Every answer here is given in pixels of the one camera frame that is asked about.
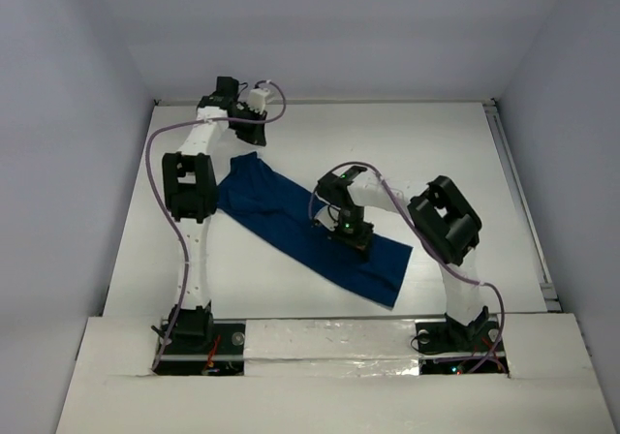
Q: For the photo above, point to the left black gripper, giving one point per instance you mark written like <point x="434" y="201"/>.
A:
<point x="249" y="131"/>

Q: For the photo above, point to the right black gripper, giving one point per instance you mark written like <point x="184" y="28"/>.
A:
<point x="360" y="243"/>

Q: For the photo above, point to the blue mickey mouse t-shirt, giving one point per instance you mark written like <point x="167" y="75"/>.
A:
<point x="274" y="208"/>

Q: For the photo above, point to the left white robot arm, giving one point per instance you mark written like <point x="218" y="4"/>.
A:
<point x="191" y="197"/>

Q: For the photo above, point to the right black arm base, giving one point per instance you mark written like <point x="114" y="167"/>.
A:
<point x="441" y="354"/>

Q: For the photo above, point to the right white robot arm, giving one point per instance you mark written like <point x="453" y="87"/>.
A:
<point x="446" y="225"/>

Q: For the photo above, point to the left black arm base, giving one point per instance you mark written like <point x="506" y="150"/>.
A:
<point x="200" y="346"/>

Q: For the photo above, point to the silver foil tape strip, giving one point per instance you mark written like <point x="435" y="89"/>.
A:
<point x="355" y="348"/>

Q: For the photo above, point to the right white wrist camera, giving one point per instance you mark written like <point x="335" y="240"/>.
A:
<point x="326" y="217"/>

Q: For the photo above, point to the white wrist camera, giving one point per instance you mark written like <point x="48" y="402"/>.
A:
<point x="326" y="217"/>
<point x="257" y="99"/>

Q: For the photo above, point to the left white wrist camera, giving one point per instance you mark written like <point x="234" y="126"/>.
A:
<point x="257" y="99"/>

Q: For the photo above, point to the aluminium rail at table edge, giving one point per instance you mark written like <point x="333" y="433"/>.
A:
<point x="548" y="290"/>

